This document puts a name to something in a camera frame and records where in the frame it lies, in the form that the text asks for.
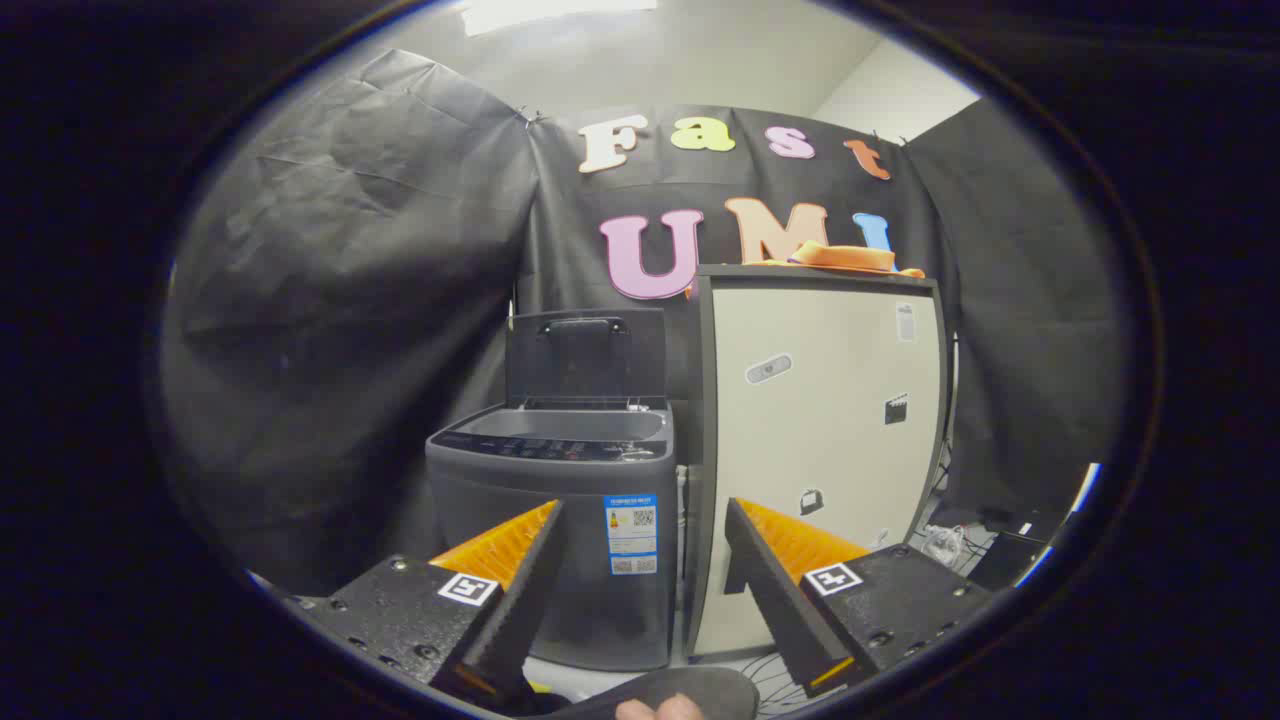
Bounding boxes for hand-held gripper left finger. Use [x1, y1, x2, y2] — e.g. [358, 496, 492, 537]
[285, 498, 566, 706]

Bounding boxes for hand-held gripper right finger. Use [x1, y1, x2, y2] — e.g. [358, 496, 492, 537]
[722, 497, 993, 701]

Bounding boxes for grey washing machine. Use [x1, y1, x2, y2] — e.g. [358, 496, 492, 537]
[425, 398, 681, 673]

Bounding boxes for orange shirt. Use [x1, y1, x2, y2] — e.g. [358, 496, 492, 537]
[686, 240, 926, 298]

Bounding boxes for dark slipper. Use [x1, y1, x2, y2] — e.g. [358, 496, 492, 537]
[545, 667, 761, 720]

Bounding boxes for black box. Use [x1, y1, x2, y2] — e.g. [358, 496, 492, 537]
[965, 505, 1051, 591]

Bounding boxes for thin floor cables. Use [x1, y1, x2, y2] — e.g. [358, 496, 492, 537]
[740, 650, 806, 709]

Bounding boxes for beige cabinet with dark frame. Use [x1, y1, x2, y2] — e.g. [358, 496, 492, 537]
[683, 264, 951, 663]

